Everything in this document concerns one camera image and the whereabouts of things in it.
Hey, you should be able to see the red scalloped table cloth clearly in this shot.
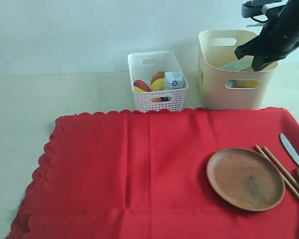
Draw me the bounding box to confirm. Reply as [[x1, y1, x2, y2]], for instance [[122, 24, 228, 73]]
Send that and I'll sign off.
[[8, 108, 299, 239]]

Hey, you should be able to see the red sausage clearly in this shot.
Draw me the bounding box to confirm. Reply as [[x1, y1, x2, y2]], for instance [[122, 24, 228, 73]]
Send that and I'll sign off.
[[134, 80, 151, 92]]

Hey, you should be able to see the pale green bowl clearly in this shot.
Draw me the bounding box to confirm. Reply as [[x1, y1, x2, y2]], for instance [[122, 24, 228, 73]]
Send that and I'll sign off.
[[218, 58, 253, 72]]

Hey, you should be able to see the orange cheese wedge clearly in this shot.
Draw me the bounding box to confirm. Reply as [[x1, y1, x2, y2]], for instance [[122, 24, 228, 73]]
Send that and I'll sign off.
[[134, 86, 146, 93]]

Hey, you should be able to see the cream plastic bin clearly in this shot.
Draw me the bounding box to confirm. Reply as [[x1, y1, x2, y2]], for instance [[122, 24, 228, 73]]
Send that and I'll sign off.
[[198, 30, 278, 110]]

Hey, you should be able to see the silver table knife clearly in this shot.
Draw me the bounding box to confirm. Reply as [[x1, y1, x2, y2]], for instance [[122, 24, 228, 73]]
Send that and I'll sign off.
[[280, 133, 299, 167]]

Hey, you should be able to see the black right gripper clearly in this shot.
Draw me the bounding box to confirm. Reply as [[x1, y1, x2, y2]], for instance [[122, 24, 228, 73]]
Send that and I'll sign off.
[[234, 17, 299, 72]]

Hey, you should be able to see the white blue milk carton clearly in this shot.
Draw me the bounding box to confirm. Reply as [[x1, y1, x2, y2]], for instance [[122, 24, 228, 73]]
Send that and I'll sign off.
[[164, 72, 185, 90]]

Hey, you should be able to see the white woven plastic basket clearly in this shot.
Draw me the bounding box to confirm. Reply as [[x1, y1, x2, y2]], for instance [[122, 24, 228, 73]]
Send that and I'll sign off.
[[128, 51, 188, 112]]

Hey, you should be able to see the wooden chopstick left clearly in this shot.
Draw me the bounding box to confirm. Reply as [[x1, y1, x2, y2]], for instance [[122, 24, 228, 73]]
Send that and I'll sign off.
[[255, 145, 299, 200]]

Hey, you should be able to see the brown oval plate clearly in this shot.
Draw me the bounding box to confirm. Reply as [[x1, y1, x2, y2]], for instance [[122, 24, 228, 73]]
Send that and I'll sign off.
[[206, 147, 286, 212]]

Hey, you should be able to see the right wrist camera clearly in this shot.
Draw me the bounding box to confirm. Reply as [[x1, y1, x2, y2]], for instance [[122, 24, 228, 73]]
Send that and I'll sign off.
[[241, 0, 284, 18]]

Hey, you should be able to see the yellow round fruit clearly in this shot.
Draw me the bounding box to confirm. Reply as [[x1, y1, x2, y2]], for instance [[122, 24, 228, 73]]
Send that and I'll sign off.
[[151, 78, 165, 91]]

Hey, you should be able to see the orange fried nugget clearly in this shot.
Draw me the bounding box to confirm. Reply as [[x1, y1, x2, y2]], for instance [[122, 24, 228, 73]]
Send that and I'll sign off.
[[150, 71, 165, 83]]

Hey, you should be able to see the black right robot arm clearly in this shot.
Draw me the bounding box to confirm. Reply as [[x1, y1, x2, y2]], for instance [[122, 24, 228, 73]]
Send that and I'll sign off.
[[234, 0, 299, 72]]

